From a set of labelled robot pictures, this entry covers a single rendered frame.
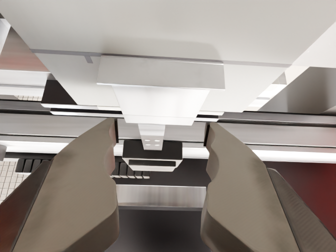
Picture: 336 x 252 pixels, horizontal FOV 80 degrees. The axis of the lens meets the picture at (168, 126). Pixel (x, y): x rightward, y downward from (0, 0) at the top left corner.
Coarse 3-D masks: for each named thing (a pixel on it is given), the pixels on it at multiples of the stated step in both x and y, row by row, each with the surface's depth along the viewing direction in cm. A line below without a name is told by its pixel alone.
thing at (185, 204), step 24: (120, 192) 21; (144, 192) 21; (168, 192) 21; (192, 192) 21; (120, 216) 19; (144, 216) 19; (168, 216) 19; (192, 216) 19; (120, 240) 18; (144, 240) 18; (168, 240) 19; (192, 240) 19
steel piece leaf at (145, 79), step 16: (112, 64) 14; (128, 64) 14; (144, 64) 14; (160, 64) 14; (176, 64) 14; (192, 64) 14; (208, 64) 14; (112, 80) 13; (128, 80) 13; (144, 80) 13; (160, 80) 13; (176, 80) 14; (192, 80) 14; (208, 80) 14; (224, 80) 14; (128, 96) 19; (144, 96) 19; (160, 96) 19; (176, 96) 19; (192, 96) 19; (128, 112) 23; (144, 112) 23; (160, 112) 23; (176, 112) 22; (192, 112) 22
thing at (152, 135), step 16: (144, 128) 27; (160, 128) 27; (128, 144) 40; (144, 144) 36; (160, 144) 36; (176, 144) 41; (128, 160) 40; (144, 160) 40; (160, 160) 41; (176, 160) 40
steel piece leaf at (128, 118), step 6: (126, 114) 24; (126, 120) 25; (132, 120) 25; (138, 120) 25; (144, 120) 25; (150, 120) 25; (156, 120) 25; (162, 120) 25; (168, 120) 25; (174, 120) 25; (180, 120) 25; (186, 120) 25; (192, 120) 25
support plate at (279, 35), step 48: (0, 0) 10; (48, 0) 10; (96, 0) 10; (144, 0) 10; (192, 0) 10; (240, 0) 10; (288, 0) 10; (48, 48) 13; (96, 48) 13; (144, 48) 13; (192, 48) 13; (240, 48) 13; (288, 48) 13; (96, 96) 20; (240, 96) 19
